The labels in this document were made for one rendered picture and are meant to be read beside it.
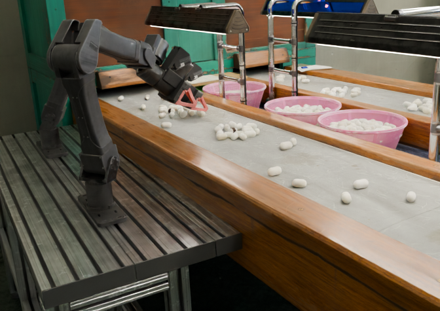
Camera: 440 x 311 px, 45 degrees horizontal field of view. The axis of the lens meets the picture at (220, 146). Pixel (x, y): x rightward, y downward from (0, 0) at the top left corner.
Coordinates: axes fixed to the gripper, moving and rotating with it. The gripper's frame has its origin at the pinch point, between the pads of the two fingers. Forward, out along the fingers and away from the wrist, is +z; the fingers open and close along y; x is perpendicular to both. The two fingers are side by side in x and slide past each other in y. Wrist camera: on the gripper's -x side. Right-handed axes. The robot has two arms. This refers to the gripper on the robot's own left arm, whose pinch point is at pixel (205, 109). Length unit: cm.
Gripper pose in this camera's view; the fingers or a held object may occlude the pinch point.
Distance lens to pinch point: 188.2
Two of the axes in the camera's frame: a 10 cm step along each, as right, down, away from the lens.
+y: -5.3, -2.3, 8.2
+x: -4.9, 8.7, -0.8
